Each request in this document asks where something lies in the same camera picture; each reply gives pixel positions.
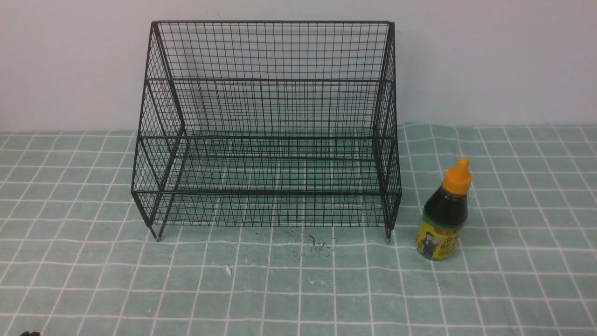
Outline dark seasoning bottle orange cap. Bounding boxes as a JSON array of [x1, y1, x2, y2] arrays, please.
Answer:
[[415, 157, 472, 261]]

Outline green white grid tablecloth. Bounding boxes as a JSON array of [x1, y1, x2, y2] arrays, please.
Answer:
[[0, 124, 596, 336]]

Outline black wire mesh shelf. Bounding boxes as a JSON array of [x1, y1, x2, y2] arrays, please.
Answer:
[[131, 21, 402, 240]]

